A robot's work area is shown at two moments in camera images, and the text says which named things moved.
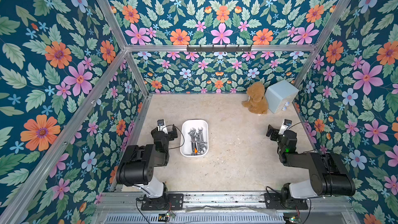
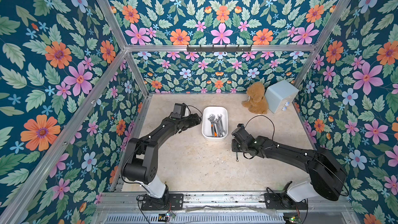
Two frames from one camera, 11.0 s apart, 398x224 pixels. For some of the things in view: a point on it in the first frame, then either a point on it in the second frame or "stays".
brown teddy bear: [256, 102] stays
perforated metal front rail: [258, 218] stays
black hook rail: [219, 49] stays
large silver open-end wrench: [200, 130] -> [222, 131]
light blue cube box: [280, 96] stays
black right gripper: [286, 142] -> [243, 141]
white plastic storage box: [185, 125] -> [206, 124]
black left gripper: [169, 136] -> [192, 122]
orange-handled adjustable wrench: [193, 132] -> [211, 117]
